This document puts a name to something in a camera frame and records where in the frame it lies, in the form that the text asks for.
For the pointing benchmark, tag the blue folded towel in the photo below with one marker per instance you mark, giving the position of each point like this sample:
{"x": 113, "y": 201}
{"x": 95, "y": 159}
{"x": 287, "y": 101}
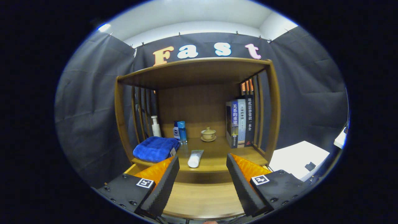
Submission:
{"x": 154, "y": 148}

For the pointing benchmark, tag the black backdrop cloth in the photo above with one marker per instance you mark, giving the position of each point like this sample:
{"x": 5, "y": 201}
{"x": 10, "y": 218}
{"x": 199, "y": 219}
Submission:
{"x": 93, "y": 102}

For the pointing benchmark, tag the white box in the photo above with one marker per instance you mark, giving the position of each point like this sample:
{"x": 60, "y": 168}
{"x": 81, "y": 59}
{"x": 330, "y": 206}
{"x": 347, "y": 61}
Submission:
{"x": 295, "y": 155}

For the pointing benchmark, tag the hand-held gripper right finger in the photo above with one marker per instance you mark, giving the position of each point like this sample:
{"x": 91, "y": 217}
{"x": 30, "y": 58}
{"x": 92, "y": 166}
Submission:
{"x": 244, "y": 189}

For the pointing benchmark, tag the white tube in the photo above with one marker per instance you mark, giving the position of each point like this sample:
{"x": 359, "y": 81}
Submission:
{"x": 195, "y": 158}

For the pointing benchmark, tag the small white blue bottle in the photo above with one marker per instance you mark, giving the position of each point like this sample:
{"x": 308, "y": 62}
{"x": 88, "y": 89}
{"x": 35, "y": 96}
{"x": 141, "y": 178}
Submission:
{"x": 176, "y": 132}

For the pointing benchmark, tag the black spine book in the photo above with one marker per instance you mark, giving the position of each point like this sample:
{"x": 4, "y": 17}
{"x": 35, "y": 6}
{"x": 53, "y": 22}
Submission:
{"x": 249, "y": 121}

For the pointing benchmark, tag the dark blue cover book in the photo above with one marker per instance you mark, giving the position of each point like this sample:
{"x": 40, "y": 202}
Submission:
{"x": 231, "y": 124}

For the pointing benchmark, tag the pale grey spine book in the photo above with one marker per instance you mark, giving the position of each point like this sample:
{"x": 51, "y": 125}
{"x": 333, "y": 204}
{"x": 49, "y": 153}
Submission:
{"x": 242, "y": 121}

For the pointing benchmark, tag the wooden countertop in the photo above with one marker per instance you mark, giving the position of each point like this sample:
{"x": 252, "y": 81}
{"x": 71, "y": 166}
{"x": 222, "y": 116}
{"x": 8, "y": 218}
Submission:
{"x": 214, "y": 152}

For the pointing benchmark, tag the white side desk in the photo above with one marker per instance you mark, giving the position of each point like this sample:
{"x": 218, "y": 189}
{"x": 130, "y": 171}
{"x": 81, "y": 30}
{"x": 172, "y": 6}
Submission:
{"x": 340, "y": 140}

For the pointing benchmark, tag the wooden cabinet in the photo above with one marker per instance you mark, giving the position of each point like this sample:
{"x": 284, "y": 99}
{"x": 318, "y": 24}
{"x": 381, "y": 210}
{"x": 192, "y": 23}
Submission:
{"x": 196, "y": 105}

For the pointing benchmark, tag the clear blue bottle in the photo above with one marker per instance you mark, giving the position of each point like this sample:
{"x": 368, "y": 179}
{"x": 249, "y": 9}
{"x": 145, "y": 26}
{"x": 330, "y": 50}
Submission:
{"x": 182, "y": 132}

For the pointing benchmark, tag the beige lidded teacup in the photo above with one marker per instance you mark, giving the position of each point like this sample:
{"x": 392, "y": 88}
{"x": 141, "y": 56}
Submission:
{"x": 208, "y": 133}

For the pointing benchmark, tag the wooden drawer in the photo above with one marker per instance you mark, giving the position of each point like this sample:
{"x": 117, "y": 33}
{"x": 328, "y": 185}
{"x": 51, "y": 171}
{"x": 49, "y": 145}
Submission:
{"x": 202, "y": 199}

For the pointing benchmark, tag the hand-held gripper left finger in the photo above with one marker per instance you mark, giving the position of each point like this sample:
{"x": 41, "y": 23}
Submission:
{"x": 161, "y": 189}

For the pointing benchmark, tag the beige saucer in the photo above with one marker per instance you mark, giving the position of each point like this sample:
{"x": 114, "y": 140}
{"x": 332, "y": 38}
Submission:
{"x": 208, "y": 140}

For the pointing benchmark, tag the white pump bottle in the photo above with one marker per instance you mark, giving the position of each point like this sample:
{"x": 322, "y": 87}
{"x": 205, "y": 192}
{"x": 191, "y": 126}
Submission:
{"x": 156, "y": 129}

